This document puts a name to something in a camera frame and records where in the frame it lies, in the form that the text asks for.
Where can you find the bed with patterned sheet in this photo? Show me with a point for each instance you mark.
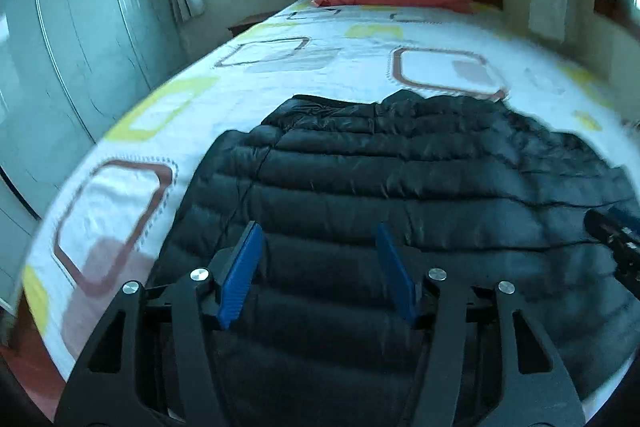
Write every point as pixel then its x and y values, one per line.
pixel 300 67

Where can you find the wooden nightstand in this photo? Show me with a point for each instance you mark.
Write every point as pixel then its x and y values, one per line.
pixel 247 26

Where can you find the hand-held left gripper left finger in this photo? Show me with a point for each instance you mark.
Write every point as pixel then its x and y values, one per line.
pixel 242 272

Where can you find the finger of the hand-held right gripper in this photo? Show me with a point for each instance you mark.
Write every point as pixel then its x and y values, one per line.
pixel 607 227

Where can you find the glass door wardrobe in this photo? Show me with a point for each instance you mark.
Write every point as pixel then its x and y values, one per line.
pixel 75 57

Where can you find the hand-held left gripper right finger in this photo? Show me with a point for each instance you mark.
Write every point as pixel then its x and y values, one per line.
pixel 397 277

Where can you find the black quilted puffer jacket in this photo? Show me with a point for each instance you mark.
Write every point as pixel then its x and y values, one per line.
pixel 350 187

